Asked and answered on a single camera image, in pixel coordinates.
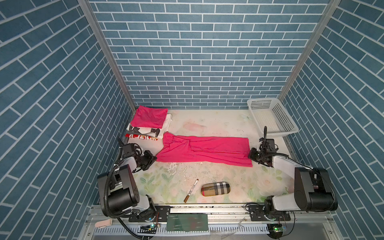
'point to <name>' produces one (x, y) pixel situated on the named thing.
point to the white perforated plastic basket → (270, 112)
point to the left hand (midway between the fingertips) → (156, 155)
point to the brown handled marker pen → (194, 186)
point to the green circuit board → (187, 222)
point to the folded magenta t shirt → (146, 117)
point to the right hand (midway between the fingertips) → (248, 152)
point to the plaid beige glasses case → (215, 188)
